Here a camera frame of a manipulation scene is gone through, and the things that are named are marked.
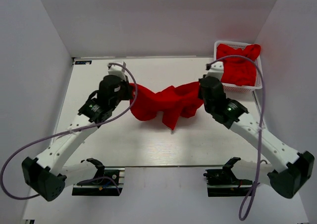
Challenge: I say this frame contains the red t-shirt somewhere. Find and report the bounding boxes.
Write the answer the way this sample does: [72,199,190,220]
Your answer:
[130,82,203,130]

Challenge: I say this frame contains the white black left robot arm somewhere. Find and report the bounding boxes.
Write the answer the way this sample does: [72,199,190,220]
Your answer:
[22,75,132,201]

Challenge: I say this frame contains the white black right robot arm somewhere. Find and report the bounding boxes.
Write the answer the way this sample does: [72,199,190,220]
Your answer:
[199,76,315,199]

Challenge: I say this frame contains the red t-shirts in basket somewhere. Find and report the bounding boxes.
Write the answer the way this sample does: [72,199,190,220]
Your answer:
[216,44,261,86]

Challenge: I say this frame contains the blue label sticker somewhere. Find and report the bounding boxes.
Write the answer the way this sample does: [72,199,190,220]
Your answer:
[75,60,92,65]

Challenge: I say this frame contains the white plastic basket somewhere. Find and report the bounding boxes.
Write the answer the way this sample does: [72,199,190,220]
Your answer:
[214,41,262,93]

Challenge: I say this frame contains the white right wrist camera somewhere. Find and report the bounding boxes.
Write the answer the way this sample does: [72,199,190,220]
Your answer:
[206,61,224,80]

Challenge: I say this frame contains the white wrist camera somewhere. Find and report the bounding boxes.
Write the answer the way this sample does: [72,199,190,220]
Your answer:
[206,61,224,80]
[107,61,126,80]

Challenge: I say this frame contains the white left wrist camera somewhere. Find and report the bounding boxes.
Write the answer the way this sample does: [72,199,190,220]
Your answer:
[107,61,126,80]

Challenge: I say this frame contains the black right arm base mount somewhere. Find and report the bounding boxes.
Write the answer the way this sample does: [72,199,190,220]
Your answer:
[203,157,253,197]

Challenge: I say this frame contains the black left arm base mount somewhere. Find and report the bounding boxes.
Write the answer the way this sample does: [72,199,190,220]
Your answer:
[72,168,125,197]

